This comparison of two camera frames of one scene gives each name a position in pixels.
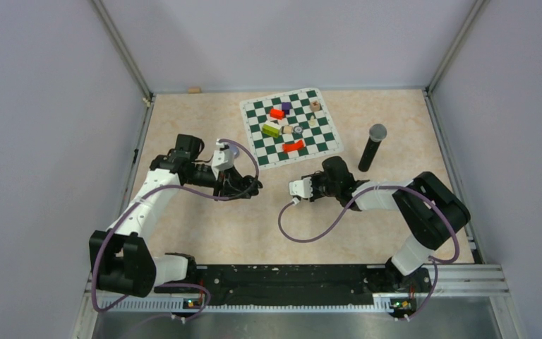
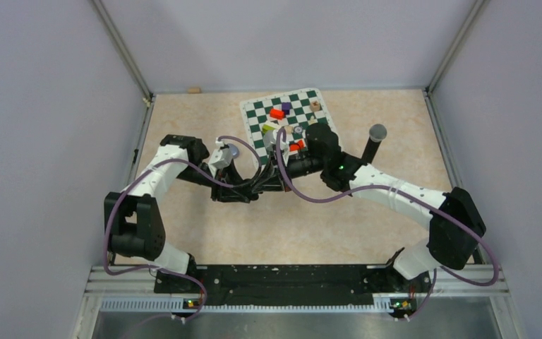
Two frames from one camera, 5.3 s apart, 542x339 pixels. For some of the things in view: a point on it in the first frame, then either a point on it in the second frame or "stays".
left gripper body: x=220 y=185 stays
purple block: x=286 y=106 stays
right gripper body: x=322 y=186 -> x=280 y=176
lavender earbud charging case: x=236 y=150 stays
